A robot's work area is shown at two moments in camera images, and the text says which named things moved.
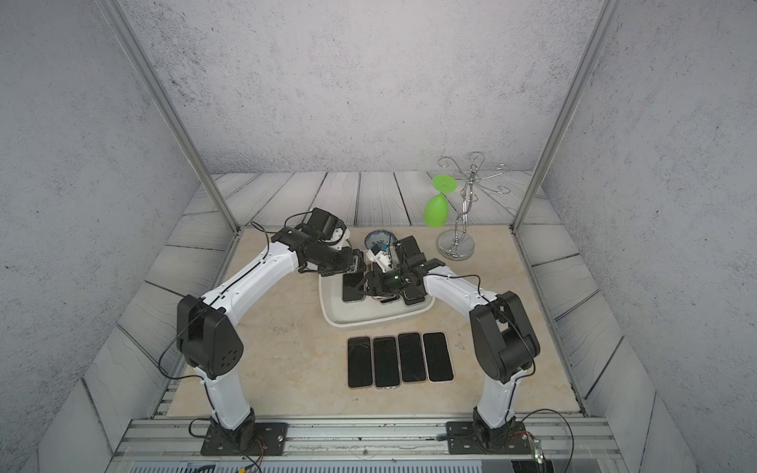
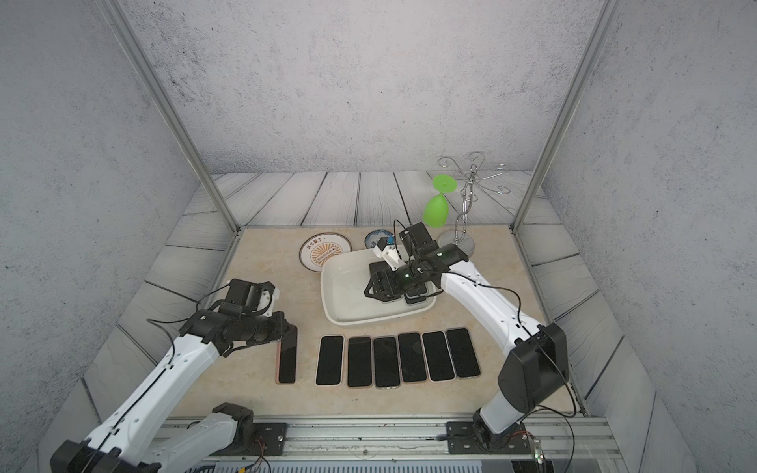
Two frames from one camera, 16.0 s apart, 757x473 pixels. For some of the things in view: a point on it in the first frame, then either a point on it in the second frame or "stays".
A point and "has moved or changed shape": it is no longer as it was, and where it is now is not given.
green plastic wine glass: x=436 y=207 stays
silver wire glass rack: x=458 y=244 stays
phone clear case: x=414 y=292 has moved or changed shape
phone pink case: x=359 y=362 stays
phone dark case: x=349 y=283 to x=330 y=361
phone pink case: x=385 y=363 stays
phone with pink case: x=411 y=358 stays
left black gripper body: x=336 y=261 to x=263 y=328
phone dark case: x=439 y=362 stays
